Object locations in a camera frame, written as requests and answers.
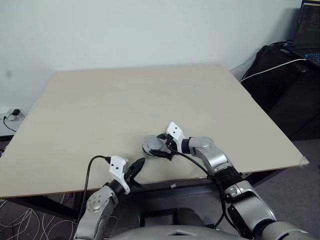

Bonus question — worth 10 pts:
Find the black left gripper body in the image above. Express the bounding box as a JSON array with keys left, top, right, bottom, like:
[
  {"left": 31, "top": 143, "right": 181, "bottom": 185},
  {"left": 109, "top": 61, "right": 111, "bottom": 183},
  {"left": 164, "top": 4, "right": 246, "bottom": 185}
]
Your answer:
[{"left": 124, "top": 167, "right": 135, "bottom": 189}]

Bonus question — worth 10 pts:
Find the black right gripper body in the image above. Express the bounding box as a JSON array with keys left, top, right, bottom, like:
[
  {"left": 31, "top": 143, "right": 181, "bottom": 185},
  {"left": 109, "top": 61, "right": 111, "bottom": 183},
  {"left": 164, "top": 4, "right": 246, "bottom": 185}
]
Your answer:
[{"left": 164, "top": 134, "right": 176, "bottom": 152}]

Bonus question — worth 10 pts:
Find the silver round motor lid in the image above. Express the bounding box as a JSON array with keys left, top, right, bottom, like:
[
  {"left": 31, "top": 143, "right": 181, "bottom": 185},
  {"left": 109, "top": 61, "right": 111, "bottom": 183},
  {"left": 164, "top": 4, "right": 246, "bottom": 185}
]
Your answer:
[{"left": 142, "top": 134, "right": 167, "bottom": 154}]

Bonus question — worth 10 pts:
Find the grey robot torso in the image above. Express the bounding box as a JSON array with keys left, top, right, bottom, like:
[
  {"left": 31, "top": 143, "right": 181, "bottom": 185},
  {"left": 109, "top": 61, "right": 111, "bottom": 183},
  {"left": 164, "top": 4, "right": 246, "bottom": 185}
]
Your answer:
[{"left": 99, "top": 224, "right": 320, "bottom": 240}]

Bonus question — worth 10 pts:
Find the black bag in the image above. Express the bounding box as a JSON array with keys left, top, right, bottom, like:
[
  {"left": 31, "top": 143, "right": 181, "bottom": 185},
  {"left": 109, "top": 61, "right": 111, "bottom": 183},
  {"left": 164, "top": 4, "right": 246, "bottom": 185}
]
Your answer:
[{"left": 241, "top": 44, "right": 320, "bottom": 142}]

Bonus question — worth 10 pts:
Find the white power strip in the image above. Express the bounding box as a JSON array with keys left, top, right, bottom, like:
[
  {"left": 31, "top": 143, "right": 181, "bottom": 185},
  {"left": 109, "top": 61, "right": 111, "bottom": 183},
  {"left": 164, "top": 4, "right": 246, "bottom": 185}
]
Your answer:
[{"left": 0, "top": 106, "right": 28, "bottom": 122}]

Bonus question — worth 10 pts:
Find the clear tape on table corner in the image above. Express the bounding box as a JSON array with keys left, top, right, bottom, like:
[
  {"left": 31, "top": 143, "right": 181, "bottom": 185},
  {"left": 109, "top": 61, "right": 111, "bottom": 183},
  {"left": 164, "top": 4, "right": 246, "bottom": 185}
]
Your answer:
[{"left": 298, "top": 155, "right": 310, "bottom": 168}]

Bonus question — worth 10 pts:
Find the black laptop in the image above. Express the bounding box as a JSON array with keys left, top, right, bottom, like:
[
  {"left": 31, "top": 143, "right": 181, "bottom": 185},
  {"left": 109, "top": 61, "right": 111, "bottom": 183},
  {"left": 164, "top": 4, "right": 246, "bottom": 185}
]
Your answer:
[{"left": 286, "top": 0, "right": 320, "bottom": 68}]

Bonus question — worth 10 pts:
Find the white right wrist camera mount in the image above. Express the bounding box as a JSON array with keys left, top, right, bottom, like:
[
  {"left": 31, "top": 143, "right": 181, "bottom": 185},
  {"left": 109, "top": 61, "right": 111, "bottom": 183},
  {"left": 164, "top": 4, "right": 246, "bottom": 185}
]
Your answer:
[{"left": 165, "top": 121, "right": 185, "bottom": 154}]

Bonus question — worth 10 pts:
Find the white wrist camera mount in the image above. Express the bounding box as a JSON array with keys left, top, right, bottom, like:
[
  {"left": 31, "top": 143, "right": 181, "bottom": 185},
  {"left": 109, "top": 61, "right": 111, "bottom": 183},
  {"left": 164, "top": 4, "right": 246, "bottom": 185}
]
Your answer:
[
  {"left": 165, "top": 121, "right": 185, "bottom": 154},
  {"left": 108, "top": 154, "right": 131, "bottom": 195}
]

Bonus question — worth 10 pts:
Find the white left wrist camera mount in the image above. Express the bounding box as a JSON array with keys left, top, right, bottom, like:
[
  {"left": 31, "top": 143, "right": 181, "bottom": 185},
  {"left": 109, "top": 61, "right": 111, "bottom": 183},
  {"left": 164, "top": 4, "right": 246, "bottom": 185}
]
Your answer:
[{"left": 108, "top": 154, "right": 131, "bottom": 195}]

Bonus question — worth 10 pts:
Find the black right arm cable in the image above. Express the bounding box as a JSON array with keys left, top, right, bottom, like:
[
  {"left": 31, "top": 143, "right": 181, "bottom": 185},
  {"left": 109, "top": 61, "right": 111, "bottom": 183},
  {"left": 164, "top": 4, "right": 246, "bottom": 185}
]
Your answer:
[{"left": 166, "top": 147, "right": 228, "bottom": 229}]

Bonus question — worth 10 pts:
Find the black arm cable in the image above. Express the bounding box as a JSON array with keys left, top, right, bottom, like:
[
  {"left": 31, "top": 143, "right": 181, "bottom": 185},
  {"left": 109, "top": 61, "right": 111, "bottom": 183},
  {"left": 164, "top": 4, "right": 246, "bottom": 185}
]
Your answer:
[
  {"left": 77, "top": 155, "right": 111, "bottom": 222},
  {"left": 166, "top": 147, "right": 228, "bottom": 229}
]

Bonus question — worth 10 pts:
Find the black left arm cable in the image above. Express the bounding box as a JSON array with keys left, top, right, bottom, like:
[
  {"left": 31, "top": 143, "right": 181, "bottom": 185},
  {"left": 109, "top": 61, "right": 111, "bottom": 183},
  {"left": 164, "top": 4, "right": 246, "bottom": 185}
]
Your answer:
[{"left": 77, "top": 155, "right": 111, "bottom": 222}]

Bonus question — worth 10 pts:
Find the white cable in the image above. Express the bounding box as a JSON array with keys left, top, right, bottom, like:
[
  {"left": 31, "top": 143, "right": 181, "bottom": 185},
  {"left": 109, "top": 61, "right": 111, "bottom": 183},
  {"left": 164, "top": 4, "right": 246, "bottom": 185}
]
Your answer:
[{"left": 240, "top": 58, "right": 307, "bottom": 83}]

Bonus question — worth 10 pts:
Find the thin black floor cable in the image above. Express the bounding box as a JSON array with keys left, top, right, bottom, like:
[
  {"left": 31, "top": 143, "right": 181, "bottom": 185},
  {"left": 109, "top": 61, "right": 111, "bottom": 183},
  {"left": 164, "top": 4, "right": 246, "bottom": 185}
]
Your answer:
[{"left": 2, "top": 115, "right": 17, "bottom": 133}]

